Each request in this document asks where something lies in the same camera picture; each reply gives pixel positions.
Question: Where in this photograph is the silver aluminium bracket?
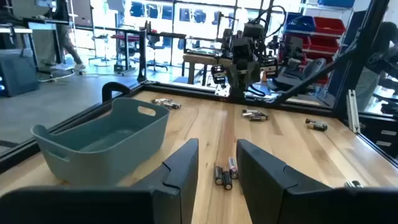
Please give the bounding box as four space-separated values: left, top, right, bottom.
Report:
346 89 362 134

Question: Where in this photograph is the black drawer unit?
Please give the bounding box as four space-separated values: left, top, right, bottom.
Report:
357 115 398 166

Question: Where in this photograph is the grey office chair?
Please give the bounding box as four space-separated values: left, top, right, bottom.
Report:
266 57 327 93

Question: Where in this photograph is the red storage bin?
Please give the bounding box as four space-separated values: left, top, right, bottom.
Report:
313 17 346 36
306 34 340 54

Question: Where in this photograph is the silver mounting plate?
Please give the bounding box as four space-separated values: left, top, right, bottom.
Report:
214 83 231 98

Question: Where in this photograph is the wooden workbench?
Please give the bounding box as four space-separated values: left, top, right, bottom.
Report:
182 52 233 85

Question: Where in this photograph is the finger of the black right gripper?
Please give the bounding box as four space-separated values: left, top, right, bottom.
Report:
248 60 261 85
228 63 241 91

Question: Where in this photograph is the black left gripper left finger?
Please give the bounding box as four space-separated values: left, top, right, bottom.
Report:
0 138 199 224

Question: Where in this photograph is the black table clamp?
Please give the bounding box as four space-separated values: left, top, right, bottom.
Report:
101 81 132 103

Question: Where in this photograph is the black standing desk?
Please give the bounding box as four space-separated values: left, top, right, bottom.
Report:
76 21 187 83

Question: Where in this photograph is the blue storage bin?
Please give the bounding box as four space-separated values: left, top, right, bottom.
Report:
285 12 317 32
317 0 356 9

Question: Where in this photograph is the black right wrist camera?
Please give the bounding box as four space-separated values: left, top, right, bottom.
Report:
231 37 253 60

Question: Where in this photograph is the black aluminium table frame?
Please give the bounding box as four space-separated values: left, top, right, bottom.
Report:
0 0 398 175

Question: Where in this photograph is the dark grey cabinet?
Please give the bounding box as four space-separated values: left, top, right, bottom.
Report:
0 48 40 97

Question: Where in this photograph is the person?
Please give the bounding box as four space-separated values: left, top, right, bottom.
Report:
51 0 87 75

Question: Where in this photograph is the blue plastic bin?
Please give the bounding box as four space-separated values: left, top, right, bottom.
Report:
30 97 170 187

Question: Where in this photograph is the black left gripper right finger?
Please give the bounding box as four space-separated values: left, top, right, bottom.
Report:
236 139 398 224

